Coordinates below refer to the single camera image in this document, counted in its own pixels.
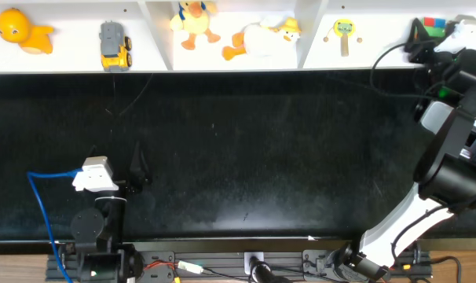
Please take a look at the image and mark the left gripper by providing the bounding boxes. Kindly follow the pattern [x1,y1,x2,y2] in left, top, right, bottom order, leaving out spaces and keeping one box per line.
[88,141,151,195]

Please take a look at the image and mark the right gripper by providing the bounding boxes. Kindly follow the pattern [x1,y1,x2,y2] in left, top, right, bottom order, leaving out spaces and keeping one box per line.
[403,17,444,68]

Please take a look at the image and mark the many-coloured puzzle cube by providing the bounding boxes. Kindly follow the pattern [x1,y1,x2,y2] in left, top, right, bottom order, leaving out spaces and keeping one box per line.
[423,17,447,39]

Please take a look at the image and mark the yellow and green rattle drum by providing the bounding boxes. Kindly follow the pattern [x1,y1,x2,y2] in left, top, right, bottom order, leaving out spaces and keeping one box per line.
[322,18,364,57]

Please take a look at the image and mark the grey and yellow toy truck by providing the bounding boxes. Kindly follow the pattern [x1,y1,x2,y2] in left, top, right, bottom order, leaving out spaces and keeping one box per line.
[98,20,134,73]

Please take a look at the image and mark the yellow rubber duck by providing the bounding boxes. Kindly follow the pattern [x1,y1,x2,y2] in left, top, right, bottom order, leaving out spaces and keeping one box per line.
[0,7,55,55]

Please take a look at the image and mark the white shelf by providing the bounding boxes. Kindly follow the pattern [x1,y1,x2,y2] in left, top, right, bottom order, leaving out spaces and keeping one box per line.
[0,0,476,75]

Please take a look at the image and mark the white plush duck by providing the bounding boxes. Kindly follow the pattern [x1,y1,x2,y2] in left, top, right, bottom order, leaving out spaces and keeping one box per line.
[222,17,302,61]

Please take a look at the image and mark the yellow plush duck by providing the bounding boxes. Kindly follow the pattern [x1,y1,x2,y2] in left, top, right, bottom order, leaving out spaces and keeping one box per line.
[169,1,222,51]

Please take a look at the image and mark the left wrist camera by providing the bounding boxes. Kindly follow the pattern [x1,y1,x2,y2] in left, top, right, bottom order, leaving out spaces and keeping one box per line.
[71,156,120,193]

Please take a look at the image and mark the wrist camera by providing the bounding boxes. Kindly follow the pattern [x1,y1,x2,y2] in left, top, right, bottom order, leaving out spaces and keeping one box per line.
[71,156,120,193]
[434,14,476,54]

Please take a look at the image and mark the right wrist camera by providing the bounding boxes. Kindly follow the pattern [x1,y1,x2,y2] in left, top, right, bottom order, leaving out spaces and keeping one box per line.
[434,14,476,54]

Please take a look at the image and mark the blue cable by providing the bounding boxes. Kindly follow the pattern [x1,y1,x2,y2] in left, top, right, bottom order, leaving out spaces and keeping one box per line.
[26,168,82,283]

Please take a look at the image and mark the mounting rail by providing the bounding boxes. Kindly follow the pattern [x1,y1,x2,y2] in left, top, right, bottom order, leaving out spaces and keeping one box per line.
[45,249,463,283]

